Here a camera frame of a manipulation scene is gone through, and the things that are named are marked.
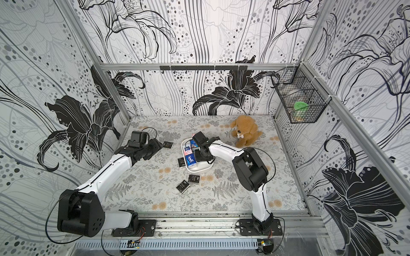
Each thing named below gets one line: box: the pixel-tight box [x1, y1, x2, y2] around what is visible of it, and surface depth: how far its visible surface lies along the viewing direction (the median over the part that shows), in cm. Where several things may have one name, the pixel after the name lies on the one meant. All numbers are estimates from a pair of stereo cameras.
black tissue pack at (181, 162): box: [177, 157, 186, 168], surface depth 95 cm
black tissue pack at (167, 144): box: [162, 140, 174, 149], surface depth 103 cm
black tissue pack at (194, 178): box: [187, 174, 201, 184], surface depth 88 cm
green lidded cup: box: [293, 101, 310, 111], surface depth 80 cm
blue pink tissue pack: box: [183, 146, 193, 156], surface depth 95 cm
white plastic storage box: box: [180, 137, 216, 174], surface depth 91 cm
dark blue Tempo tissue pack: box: [185, 153, 197, 170], surface depth 91 cm
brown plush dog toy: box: [230, 115, 264, 148], surface depth 94 cm
